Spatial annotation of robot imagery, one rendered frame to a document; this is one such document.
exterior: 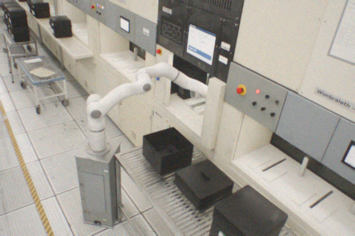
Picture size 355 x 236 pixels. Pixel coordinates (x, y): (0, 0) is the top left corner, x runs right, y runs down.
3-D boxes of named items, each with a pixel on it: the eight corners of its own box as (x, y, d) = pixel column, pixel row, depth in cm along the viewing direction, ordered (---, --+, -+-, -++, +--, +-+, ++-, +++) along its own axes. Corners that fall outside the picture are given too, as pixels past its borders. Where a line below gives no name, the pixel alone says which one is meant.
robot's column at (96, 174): (82, 222, 256) (72, 155, 216) (95, 199, 279) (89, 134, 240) (112, 229, 253) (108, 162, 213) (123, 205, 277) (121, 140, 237)
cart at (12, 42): (3, 52, 567) (-3, 27, 542) (31, 49, 595) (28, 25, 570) (11, 70, 504) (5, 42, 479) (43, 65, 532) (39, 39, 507)
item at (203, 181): (172, 181, 202) (174, 167, 196) (206, 168, 218) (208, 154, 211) (198, 211, 183) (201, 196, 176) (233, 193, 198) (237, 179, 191)
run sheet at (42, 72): (28, 72, 397) (27, 70, 396) (42, 67, 415) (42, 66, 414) (42, 78, 385) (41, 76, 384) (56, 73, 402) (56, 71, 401)
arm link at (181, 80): (185, 69, 203) (215, 90, 219) (173, 70, 216) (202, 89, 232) (179, 81, 201) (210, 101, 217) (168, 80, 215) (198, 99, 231)
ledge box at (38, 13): (30, 15, 517) (28, -1, 503) (46, 14, 532) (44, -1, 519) (35, 19, 497) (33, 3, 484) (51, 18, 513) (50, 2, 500)
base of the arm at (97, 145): (81, 153, 219) (79, 132, 210) (91, 138, 235) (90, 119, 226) (105, 157, 218) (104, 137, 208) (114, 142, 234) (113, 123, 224)
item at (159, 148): (172, 143, 239) (173, 126, 230) (192, 163, 220) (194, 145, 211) (141, 153, 225) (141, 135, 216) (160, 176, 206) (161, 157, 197)
